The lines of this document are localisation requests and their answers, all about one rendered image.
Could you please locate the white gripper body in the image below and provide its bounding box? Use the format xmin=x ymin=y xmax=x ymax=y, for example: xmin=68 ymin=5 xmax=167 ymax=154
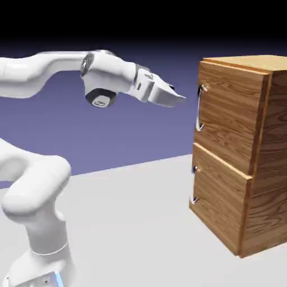
xmin=146 ymin=73 xmax=187 ymax=108

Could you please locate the light wood cabinet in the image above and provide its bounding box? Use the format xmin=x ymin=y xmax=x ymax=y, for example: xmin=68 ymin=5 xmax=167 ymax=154
xmin=188 ymin=54 xmax=287 ymax=259

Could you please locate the long curved metal handle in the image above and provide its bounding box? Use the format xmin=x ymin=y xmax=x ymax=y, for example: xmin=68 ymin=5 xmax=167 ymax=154
xmin=195 ymin=84 xmax=209 ymax=132

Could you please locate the wood door with long handle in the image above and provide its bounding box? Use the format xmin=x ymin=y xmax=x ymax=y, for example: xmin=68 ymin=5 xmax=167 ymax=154
xmin=193 ymin=61 xmax=270 ymax=176

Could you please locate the short curved metal handle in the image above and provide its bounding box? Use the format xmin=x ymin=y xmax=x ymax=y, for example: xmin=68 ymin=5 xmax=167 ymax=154
xmin=189 ymin=165 xmax=200 ymax=205

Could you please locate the wood door with short handle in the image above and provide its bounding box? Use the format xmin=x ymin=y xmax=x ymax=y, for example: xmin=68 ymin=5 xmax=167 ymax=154
xmin=188 ymin=143 xmax=253 ymax=256

